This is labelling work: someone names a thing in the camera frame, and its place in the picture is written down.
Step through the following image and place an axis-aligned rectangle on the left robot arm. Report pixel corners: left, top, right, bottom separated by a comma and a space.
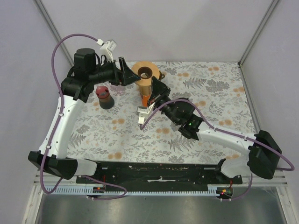
28, 48, 140, 183

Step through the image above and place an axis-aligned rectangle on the green glass coffee dripper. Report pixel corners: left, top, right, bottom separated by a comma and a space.
159, 72, 165, 80

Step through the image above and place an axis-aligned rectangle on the white cable duct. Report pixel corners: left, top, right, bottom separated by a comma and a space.
52, 184, 220, 196

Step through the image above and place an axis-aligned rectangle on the aluminium frame rail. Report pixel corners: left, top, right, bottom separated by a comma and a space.
33, 0, 73, 66

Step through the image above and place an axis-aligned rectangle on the red capped dark bottle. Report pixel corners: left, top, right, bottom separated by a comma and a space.
96, 86, 114, 110

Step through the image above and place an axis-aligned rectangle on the orange coffee filter box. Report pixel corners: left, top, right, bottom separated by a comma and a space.
140, 94, 151, 107

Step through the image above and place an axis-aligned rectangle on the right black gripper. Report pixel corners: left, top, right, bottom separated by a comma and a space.
146, 77, 180, 126

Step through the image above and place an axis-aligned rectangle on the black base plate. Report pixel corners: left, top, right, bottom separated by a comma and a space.
92, 161, 242, 191

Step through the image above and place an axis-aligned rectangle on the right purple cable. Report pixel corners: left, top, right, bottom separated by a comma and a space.
140, 98, 295, 202

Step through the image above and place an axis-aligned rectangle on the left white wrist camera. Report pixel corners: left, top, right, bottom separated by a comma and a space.
97, 39, 117, 62

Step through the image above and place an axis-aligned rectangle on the floral tablecloth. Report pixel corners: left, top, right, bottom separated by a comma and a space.
67, 62, 255, 164

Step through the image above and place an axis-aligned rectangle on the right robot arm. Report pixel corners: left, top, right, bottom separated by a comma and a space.
147, 78, 282, 184

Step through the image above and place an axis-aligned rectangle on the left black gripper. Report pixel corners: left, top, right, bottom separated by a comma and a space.
89, 57, 141, 87

